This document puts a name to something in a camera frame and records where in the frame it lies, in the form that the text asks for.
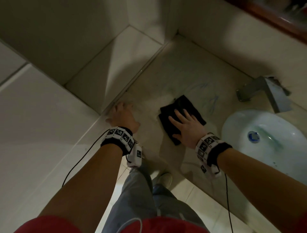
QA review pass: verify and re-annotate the chrome sink drain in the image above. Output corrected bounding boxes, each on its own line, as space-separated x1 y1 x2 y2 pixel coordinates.
247 131 261 144

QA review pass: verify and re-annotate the black wristband with white markers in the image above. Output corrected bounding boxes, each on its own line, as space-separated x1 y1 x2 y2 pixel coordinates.
100 126 135 157
195 133 232 167

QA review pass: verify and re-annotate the black cable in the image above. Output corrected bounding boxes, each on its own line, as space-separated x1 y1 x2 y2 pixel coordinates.
61 129 110 188
224 173 234 233

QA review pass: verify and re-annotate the chrome faucet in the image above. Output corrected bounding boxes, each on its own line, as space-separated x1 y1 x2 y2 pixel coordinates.
236 76 293 114

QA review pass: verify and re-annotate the black cloth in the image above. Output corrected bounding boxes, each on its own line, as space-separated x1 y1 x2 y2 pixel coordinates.
158 95 207 146

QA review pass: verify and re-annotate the white shoe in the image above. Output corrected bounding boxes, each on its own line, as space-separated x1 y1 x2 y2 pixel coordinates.
157 173 173 189

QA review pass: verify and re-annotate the person's left hand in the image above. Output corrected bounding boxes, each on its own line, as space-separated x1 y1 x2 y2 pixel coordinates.
105 102 141 134

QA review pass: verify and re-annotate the person's right forearm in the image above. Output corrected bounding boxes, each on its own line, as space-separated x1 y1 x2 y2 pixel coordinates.
217 148 307 233

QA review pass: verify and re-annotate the person's right hand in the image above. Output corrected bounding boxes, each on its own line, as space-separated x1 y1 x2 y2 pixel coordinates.
168 109 208 149

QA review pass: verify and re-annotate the person's left forearm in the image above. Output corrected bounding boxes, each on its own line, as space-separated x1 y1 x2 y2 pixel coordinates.
38 144 123 233

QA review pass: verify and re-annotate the white oval sink basin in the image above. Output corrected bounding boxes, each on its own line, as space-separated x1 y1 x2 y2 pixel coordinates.
221 109 307 187

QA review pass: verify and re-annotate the red shirt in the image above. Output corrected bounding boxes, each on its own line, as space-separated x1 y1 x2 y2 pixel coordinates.
14 211 307 233

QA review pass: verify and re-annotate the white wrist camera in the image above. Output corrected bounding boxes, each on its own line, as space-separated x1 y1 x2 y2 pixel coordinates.
199 163 222 179
126 141 142 168

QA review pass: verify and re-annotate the wood framed mirror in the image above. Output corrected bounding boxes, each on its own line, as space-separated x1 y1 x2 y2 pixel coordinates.
225 0 307 45

